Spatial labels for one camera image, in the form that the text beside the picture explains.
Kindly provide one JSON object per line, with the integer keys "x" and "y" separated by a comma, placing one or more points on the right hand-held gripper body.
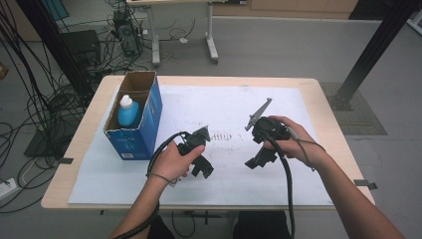
{"x": 267, "y": 129}

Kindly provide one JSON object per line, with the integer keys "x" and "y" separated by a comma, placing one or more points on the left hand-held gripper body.
{"x": 199, "y": 137}

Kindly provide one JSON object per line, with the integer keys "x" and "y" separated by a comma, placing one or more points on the blue cardboard box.
{"x": 146, "y": 132}

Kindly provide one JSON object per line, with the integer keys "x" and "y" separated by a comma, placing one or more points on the blue bottle with white cap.
{"x": 127, "y": 114}

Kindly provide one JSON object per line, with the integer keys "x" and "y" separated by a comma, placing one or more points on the person's left hand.
{"x": 170, "y": 164}

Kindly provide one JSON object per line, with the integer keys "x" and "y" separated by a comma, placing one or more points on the person's right hand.
{"x": 298, "y": 144}

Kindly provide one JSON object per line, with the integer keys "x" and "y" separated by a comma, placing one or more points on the white table mat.
{"x": 205, "y": 99}

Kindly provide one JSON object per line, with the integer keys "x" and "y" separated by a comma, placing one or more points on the person's black pants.
{"x": 258, "y": 227}

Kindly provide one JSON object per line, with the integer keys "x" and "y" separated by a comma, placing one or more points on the white plug adapter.
{"x": 183, "y": 40}

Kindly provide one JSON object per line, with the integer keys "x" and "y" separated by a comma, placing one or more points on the black computer tower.
{"x": 127, "y": 36}

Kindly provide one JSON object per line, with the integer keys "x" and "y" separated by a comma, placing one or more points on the wooden cabinet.
{"x": 298, "y": 8}

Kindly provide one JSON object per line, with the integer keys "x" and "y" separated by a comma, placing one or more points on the black box case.
{"x": 83, "y": 46}

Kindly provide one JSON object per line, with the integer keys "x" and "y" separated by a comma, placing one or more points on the dark floor mat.
{"x": 43, "y": 146}

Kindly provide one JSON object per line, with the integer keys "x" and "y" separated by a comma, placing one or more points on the white power strip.
{"x": 7, "y": 188}

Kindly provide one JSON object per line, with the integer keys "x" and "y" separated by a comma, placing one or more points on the teal panel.
{"x": 56, "y": 8}

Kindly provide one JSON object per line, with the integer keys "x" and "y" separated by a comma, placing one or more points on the white desk frame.
{"x": 212, "y": 40}

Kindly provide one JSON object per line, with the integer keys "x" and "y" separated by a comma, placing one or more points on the black table bracket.
{"x": 66, "y": 161}
{"x": 365, "y": 183}

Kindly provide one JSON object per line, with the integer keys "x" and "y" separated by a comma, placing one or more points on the black metal frame post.
{"x": 56, "y": 43}
{"x": 371, "y": 53}

